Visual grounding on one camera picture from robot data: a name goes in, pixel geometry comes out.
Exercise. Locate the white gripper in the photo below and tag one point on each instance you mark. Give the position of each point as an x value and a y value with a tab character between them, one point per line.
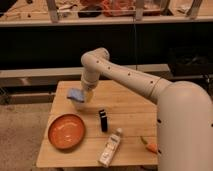
88	95

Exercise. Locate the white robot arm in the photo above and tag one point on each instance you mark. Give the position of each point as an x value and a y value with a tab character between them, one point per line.
184	112

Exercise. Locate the white ceramic cup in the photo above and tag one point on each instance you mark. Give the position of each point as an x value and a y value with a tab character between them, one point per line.
79	106

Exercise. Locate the wooden table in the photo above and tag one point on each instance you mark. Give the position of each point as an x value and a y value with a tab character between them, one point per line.
111	107

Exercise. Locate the orange plate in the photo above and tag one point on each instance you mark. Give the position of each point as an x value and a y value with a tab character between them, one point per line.
66	131

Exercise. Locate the long wooden shelf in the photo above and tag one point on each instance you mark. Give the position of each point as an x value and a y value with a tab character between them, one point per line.
51	76

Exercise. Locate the white plastic bottle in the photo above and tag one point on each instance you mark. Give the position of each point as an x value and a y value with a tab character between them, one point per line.
111	146

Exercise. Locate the orange carrot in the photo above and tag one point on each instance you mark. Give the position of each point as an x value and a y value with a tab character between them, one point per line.
152	147

